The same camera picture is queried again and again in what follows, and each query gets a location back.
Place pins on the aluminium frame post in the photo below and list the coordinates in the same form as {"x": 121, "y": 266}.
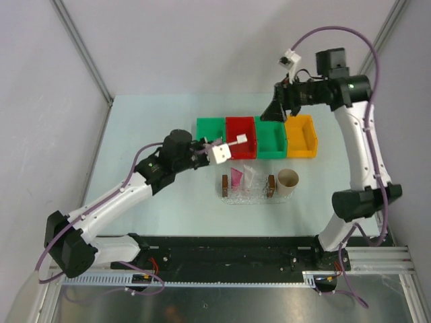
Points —
{"x": 81, "y": 48}
{"x": 388, "y": 27}

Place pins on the clear glass tray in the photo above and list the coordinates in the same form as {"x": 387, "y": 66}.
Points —
{"x": 262, "y": 191}

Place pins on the green plastic bin far left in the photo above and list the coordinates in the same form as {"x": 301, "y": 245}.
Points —
{"x": 211, "y": 128}

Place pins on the white toothpaste tube red cap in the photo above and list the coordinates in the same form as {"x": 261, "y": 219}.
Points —
{"x": 248, "y": 177}

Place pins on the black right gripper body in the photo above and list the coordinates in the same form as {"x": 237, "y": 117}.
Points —
{"x": 297, "y": 94}

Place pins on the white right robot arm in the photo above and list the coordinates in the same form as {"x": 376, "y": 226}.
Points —
{"x": 349, "y": 98}

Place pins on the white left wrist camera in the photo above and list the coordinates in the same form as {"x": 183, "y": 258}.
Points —
{"x": 219, "y": 154}

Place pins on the green plastic bin with cup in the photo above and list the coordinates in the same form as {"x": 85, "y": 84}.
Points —
{"x": 272, "y": 142}

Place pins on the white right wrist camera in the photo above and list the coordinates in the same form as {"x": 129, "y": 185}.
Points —
{"x": 291, "y": 61}

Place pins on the aluminium frame post left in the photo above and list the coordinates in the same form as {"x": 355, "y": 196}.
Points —
{"x": 81, "y": 48}

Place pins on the beige cup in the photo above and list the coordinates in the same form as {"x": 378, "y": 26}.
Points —
{"x": 286, "y": 182}

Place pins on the grey slotted cable duct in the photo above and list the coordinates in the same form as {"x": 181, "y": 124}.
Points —
{"x": 133, "y": 279}

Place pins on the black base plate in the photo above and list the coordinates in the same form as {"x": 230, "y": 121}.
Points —
{"x": 231, "y": 257}

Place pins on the pink toothpaste tube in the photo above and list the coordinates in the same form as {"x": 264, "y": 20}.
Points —
{"x": 236, "y": 177}

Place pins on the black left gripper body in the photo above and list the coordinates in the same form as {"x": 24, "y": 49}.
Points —
{"x": 199, "y": 159}

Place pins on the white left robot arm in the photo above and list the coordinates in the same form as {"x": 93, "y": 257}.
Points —
{"x": 73, "y": 240}

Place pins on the yellow plastic bin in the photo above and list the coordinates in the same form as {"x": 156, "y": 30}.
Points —
{"x": 301, "y": 136}

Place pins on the white toothbrush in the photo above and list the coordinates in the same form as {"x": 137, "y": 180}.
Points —
{"x": 240, "y": 139}

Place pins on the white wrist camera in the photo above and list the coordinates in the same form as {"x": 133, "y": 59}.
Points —
{"x": 219, "y": 154}
{"x": 291, "y": 61}

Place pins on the red plastic bin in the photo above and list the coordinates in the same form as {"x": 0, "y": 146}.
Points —
{"x": 242, "y": 125}

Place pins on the aluminium frame post right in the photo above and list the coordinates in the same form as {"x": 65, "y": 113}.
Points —
{"x": 388, "y": 27}

